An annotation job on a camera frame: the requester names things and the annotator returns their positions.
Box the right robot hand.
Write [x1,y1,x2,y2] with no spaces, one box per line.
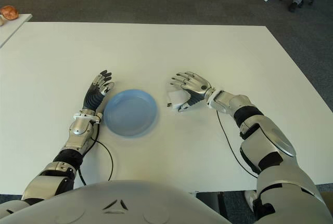
[170,71,215,112]

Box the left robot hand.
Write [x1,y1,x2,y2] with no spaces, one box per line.
[82,69,115,111]

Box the white charger block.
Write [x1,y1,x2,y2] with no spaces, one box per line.
[166,90,192,111]

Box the blue plastic plate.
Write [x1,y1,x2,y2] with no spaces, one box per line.
[103,88,159,138]

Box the white side table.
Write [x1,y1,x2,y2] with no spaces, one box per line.
[0,13,32,49]

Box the grey robot torso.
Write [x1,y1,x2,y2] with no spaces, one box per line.
[0,179,232,224]

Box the dark base under table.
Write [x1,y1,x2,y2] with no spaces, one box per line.
[195,191,227,220]

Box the red-brown fruit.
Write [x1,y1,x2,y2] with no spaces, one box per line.
[0,5,19,21]

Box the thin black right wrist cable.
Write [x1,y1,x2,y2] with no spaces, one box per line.
[216,111,259,179]

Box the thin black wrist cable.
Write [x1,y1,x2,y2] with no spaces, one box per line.
[90,137,114,182]
[216,111,259,179]

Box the thin black left wrist cable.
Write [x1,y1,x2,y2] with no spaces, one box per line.
[90,137,114,182]

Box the thick dark left arm cable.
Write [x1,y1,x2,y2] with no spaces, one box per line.
[77,166,87,185]

